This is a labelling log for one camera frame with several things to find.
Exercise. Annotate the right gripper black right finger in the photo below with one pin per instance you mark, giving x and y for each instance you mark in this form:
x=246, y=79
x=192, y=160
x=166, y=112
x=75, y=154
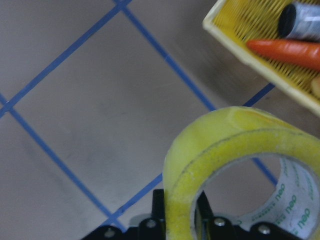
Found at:
x=202, y=216

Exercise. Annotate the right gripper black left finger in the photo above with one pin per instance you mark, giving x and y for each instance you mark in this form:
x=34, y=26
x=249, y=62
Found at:
x=158, y=214

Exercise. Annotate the yellow toy croissant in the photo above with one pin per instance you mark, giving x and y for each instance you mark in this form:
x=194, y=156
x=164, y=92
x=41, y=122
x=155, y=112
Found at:
x=315, y=86

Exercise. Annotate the orange toy carrot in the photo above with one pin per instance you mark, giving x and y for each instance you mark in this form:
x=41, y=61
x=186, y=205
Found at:
x=301, y=53

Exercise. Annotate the yellow plastic basket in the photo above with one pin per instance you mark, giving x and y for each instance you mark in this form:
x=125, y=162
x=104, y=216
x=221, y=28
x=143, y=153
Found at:
x=234, y=22

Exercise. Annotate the grey and black cylinder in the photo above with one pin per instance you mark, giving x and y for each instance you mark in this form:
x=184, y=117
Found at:
x=300, y=21

